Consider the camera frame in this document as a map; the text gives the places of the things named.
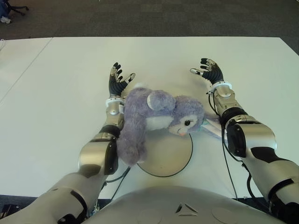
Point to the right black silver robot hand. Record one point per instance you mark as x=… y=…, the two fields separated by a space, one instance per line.
x=215 y=74

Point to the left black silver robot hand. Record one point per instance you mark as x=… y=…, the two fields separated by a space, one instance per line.
x=115 y=86

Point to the purple plush bunny doll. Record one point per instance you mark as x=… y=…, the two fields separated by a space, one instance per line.
x=137 y=109

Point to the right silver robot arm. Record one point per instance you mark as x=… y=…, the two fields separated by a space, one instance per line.
x=257 y=135

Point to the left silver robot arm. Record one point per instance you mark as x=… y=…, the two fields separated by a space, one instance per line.
x=92 y=154

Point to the white plate black rim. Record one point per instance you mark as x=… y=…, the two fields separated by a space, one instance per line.
x=168 y=154

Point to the white sneaker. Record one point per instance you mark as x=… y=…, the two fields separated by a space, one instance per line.
x=5 y=20

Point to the silver robot torso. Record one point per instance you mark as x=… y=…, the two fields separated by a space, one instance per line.
x=163 y=210

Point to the blue jeans leg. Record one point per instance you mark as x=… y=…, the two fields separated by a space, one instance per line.
x=4 y=8

